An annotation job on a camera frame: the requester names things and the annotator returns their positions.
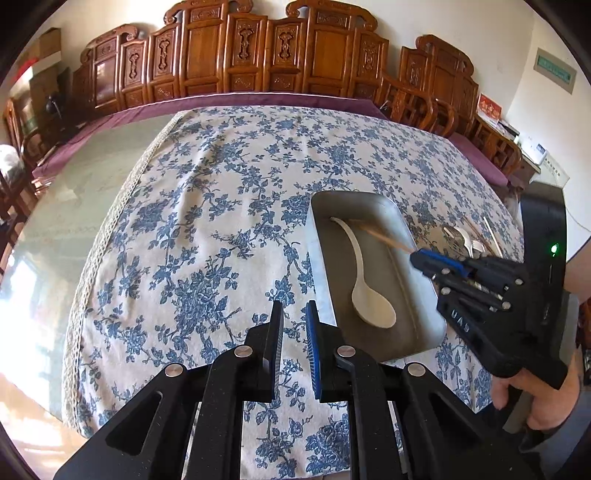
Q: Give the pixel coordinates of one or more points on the blue floral tablecloth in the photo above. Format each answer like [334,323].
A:
[207,230]

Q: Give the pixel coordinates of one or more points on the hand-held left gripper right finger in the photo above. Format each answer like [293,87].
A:
[315,350]

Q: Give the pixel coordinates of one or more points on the wooden side cabinet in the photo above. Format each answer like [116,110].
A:
[526,173]

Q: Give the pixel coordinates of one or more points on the stack of cardboard boxes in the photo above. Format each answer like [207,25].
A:
[46,46]

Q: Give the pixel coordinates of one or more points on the red card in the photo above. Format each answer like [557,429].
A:
[489,108]

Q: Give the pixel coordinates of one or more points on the row of carved wooden chairs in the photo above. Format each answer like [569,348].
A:
[203,50]

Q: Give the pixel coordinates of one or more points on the wooden chopstick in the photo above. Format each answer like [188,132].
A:
[489,230]
[475,229]
[383,237]

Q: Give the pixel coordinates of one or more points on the metal fork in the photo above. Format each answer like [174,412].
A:
[472,242]

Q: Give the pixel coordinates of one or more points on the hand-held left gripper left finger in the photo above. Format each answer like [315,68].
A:
[272,350]

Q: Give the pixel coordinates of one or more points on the purple tablecloth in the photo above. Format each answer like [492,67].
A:
[277,101]

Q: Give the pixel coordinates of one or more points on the green wall sign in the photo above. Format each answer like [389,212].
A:
[554,69]

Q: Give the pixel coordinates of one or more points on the white wall panel box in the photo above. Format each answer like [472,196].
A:
[554,170]

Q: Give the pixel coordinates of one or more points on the small white box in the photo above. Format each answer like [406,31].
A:
[535,150]

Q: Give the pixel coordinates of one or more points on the metal tray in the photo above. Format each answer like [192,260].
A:
[415,314]

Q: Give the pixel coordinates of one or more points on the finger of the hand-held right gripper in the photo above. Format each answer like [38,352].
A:
[429,269]
[445,257]

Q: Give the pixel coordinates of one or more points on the person's right hand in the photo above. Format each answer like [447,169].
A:
[549,406]

